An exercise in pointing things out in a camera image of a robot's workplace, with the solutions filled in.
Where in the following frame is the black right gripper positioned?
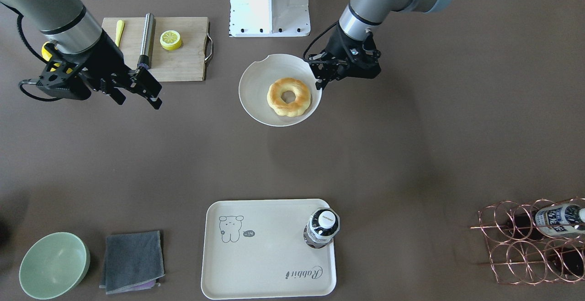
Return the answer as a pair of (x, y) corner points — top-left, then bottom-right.
(19, 31), (163, 110)

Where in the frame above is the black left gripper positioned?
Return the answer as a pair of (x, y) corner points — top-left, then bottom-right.
(303, 23), (382, 90)

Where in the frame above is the white plate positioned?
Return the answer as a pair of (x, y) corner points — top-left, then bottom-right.
(239, 54), (322, 127)

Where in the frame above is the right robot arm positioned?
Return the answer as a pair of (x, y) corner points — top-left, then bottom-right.
(1, 0), (162, 109)

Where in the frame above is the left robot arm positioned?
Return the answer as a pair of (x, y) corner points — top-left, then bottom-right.
(303, 0), (452, 90)

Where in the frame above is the glazed donut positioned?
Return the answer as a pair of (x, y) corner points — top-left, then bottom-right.
(266, 78), (312, 117)

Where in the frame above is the dark drink bottle on tray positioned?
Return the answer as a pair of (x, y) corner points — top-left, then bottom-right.
(303, 207), (340, 249)

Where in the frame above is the cream rabbit tray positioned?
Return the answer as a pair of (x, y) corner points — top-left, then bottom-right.
(201, 199), (337, 300)

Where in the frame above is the steel muddler black tip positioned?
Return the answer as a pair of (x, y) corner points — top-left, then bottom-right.
(137, 12), (155, 69)

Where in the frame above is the wooden cutting board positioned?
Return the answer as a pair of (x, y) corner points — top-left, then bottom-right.
(102, 16), (213, 83)

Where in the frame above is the lemon half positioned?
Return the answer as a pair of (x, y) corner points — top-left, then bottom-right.
(159, 30), (183, 51)

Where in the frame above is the yellow plastic knife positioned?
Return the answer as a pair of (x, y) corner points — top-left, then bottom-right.
(114, 19), (125, 47)

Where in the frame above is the whole yellow lemon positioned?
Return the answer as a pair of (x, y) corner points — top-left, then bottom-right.
(41, 42), (60, 72)

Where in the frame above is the grey folded cloth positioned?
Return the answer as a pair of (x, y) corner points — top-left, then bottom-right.
(100, 230), (165, 295)

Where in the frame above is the mint green bowl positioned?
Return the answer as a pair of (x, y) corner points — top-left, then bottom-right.
(19, 232), (90, 300)

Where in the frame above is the dark bottle in rack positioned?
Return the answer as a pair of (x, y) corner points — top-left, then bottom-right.
(505, 203), (585, 241)

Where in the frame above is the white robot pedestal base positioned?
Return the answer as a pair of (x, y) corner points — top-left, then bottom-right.
(229, 0), (311, 37)

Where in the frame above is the copper wire bottle rack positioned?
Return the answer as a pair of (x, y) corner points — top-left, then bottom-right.
(472, 199), (584, 285)

